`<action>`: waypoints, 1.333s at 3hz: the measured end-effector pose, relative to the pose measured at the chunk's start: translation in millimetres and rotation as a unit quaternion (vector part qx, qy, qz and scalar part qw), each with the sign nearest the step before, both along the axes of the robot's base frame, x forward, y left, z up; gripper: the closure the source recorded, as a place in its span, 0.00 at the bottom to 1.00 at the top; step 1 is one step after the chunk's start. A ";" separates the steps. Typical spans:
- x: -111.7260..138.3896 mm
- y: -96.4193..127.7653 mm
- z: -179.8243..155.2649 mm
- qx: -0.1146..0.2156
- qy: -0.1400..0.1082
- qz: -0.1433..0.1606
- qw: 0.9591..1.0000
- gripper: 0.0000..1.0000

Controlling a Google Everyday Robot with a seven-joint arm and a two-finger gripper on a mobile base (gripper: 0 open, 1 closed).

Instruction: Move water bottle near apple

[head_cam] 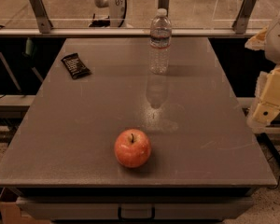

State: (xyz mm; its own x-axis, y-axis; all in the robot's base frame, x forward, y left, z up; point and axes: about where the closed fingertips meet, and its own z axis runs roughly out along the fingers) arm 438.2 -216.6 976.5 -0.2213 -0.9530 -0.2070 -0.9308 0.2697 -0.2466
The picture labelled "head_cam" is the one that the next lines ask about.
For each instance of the right metal bracket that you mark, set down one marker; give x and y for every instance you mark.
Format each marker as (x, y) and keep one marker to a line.
(240, 24)

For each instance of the cardboard box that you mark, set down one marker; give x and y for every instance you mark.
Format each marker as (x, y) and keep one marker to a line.
(11, 213)

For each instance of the red apple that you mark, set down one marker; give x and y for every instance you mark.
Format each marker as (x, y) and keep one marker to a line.
(132, 148)

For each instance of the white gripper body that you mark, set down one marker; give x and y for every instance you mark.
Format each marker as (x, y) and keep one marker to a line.
(278, 41)

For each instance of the black snack bar wrapper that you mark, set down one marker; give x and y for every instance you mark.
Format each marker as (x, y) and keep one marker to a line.
(75, 66)

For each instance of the metal rail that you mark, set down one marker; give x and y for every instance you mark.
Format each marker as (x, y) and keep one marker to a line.
(121, 32)

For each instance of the left metal bracket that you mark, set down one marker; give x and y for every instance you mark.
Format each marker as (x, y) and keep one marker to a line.
(42, 18)

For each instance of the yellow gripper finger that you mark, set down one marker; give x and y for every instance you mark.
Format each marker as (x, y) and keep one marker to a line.
(266, 104)
(257, 41)

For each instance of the clear plastic water bottle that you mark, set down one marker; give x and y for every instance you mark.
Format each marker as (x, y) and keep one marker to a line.
(160, 42)

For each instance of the grey drawer with handle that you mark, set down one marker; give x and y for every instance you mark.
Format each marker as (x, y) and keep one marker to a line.
(201, 208)

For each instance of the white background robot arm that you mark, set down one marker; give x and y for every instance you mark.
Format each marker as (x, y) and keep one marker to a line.
(117, 13)

